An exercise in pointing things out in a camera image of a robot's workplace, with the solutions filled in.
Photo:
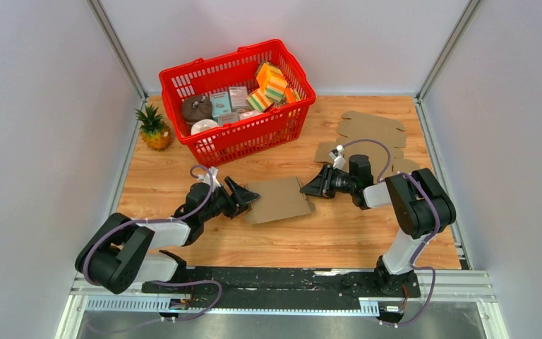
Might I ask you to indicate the orange sponge right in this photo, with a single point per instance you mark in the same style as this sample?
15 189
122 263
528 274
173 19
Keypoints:
291 96

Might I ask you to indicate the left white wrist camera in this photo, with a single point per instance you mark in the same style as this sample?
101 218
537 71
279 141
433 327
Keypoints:
210 177

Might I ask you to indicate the teal small box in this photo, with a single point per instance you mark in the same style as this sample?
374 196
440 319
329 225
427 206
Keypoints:
220 104

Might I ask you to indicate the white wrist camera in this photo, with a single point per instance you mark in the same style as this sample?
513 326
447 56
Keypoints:
210 177
337 156

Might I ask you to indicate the brown cardboard box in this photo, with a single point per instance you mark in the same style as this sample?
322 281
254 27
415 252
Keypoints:
279 199

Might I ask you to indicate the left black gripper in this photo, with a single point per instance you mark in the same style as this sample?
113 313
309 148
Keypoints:
242 195

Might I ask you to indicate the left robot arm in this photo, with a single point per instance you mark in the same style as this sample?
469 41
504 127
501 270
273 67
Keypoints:
125 250

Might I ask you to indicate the brown round item in basket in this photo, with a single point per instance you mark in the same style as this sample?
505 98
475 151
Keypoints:
196 108

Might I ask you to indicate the grey small box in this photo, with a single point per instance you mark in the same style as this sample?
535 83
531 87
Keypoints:
238 97

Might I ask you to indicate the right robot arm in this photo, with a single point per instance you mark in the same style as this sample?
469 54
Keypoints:
421 206

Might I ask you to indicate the small pineapple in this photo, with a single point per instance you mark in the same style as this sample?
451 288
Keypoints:
154 131

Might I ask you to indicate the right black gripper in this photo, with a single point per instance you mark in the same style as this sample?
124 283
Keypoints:
321 185

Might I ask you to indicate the red plastic shopping basket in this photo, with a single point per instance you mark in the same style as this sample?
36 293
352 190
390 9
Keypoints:
229 142

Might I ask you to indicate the white round tin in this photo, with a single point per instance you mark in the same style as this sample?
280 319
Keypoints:
203 125

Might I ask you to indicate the striped sponge lower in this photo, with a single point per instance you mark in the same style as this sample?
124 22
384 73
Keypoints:
259 101

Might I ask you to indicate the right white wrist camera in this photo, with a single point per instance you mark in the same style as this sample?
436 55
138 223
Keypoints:
337 156

